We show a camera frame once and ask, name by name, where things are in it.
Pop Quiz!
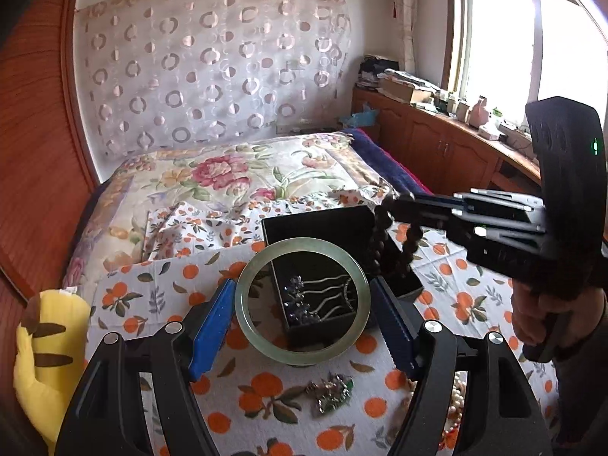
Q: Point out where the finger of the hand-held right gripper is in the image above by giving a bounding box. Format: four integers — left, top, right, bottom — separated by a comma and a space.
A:
381, 198, 548, 277
398, 190, 546, 219

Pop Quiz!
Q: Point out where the green jewelled brooch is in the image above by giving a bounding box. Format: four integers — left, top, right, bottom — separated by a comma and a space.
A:
306, 373, 355, 417

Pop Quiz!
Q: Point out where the green jade bangle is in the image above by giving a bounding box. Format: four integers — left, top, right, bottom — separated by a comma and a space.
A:
234, 237, 370, 367

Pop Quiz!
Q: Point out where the yellow plush toy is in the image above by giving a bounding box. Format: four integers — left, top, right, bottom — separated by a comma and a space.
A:
13, 289, 94, 456

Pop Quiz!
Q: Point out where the pearl necklace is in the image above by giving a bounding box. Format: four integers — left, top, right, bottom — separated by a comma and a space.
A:
439, 373, 469, 450

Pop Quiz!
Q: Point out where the blue plastic bag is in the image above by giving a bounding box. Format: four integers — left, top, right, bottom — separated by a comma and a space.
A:
349, 102, 381, 127

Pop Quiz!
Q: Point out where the orange print bed sheet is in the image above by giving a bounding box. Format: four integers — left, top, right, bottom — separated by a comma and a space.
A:
85, 187, 561, 456

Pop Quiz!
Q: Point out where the dark wooden bead bracelet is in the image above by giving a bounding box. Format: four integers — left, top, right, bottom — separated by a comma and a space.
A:
372, 195, 424, 279

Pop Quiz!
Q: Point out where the pink figurine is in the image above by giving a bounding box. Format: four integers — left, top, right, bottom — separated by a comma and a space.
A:
468, 96, 491, 127

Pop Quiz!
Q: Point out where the window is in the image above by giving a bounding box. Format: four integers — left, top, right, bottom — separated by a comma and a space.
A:
442, 0, 608, 127

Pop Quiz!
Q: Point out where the black jewelry box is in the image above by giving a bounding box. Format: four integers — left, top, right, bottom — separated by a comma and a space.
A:
261, 205, 424, 350

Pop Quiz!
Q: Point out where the wooden cabinet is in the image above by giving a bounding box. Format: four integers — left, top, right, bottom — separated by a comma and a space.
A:
351, 86, 543, 196

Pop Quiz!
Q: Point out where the person's right hand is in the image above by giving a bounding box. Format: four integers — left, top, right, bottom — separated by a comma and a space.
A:
510, 278, 571, 348

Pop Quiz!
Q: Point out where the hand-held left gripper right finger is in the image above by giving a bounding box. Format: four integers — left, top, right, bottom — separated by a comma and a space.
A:
369, 276, 554, 456

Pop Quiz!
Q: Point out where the person's right forearm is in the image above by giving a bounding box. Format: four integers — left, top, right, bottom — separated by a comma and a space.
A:
552, 290, 608, 456

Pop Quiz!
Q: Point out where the circle patterned sheer cloth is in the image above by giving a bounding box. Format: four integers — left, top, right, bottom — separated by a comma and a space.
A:
76, 0, 353, 160

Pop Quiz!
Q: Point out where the floral quilt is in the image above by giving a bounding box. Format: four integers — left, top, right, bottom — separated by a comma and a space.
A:
62, 130, 395, 295

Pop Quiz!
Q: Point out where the purple crystal jewelry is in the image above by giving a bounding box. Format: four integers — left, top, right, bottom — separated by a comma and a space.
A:
282, 274, 317, 328

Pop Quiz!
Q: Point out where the dark blue blanket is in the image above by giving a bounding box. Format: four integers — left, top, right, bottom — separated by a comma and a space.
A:
349, 128, 428, 195

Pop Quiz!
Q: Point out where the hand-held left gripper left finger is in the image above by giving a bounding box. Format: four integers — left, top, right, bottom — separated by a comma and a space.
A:
54, 279, 238, 456

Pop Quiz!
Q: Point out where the cardboard box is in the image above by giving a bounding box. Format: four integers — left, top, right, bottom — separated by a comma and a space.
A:
380, 78, 434, 104

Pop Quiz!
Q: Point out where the sheer window curtain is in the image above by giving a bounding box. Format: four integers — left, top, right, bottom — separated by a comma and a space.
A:
389, 0, 424, 78

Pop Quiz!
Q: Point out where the pile of papers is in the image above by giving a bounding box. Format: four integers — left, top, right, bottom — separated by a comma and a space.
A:
356, 56, 448, 105

